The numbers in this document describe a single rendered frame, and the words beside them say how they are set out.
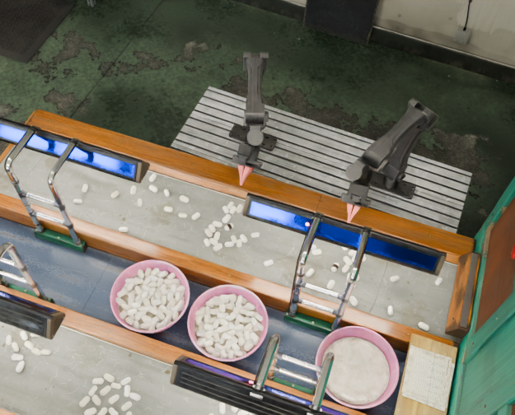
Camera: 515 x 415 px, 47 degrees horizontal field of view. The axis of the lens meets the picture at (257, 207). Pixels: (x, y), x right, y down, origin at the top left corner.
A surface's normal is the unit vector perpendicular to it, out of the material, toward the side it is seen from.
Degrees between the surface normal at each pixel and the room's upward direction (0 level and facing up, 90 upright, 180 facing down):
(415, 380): 0
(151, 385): 0
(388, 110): 0
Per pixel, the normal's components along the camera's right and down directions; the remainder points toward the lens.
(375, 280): 0.03, -0.55
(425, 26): -0.38, 0.75
